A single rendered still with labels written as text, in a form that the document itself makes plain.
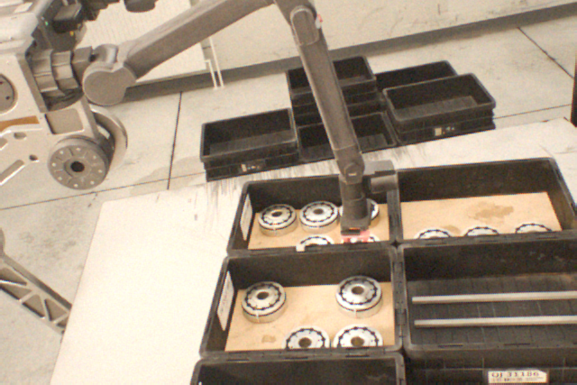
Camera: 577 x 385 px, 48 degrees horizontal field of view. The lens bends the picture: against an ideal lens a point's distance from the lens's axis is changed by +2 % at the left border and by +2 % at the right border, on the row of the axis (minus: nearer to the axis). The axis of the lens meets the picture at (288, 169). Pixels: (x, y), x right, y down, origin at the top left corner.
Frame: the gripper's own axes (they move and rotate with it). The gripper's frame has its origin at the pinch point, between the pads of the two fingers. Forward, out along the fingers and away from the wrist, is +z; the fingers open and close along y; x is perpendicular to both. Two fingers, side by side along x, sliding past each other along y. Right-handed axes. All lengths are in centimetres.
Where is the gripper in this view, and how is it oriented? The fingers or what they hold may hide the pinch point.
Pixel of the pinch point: (359, 243)
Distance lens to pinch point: 156.0
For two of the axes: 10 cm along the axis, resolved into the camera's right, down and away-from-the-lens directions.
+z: 1.5, 8.5, 5.1
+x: -9.7, 0.3, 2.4
